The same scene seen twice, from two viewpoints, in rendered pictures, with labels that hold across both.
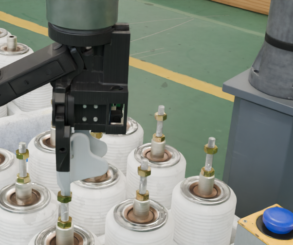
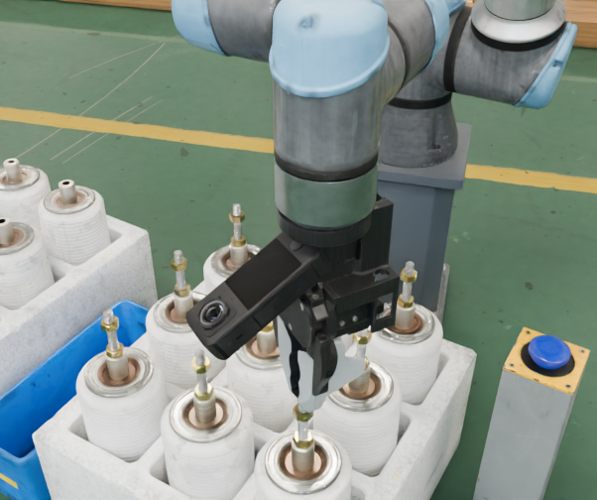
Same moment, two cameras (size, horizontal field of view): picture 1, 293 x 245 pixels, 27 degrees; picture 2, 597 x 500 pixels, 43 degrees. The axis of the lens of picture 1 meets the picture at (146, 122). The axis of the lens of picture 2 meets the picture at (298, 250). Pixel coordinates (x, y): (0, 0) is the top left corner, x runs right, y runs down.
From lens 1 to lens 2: 0.34 m
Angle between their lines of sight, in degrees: 20
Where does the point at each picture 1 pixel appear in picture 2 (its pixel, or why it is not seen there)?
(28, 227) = (234, 452)
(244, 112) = not seen: hidden behind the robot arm
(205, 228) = (420, 368)
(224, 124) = not seen: hidden behind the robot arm
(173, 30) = (149, 66)
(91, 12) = (362, 198)
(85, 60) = (337, 251)
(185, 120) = (238, 196)
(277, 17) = not seen: hidden behind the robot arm
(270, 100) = (406, 175)
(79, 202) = (265, 390)
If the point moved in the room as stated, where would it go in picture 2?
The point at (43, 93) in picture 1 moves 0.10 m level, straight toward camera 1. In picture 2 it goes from (94, 232) to (119, 267)
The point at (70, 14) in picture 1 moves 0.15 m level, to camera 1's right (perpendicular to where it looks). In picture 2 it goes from (336, 209) to (518, 171)
